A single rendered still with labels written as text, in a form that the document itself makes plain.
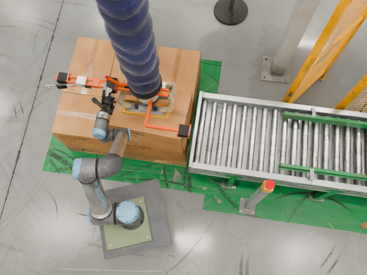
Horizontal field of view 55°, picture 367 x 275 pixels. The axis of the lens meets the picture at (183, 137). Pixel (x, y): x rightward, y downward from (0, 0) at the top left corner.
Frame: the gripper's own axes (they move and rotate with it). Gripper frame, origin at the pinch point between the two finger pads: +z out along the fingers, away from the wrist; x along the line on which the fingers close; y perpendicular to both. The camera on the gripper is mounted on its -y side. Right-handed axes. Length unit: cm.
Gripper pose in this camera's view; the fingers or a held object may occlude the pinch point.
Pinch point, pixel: (107, 87)
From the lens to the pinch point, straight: 253.4
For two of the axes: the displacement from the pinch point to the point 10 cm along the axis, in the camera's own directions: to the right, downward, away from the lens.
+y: 9.9, 1.4, -0.7
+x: -0.2, -3.3, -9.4
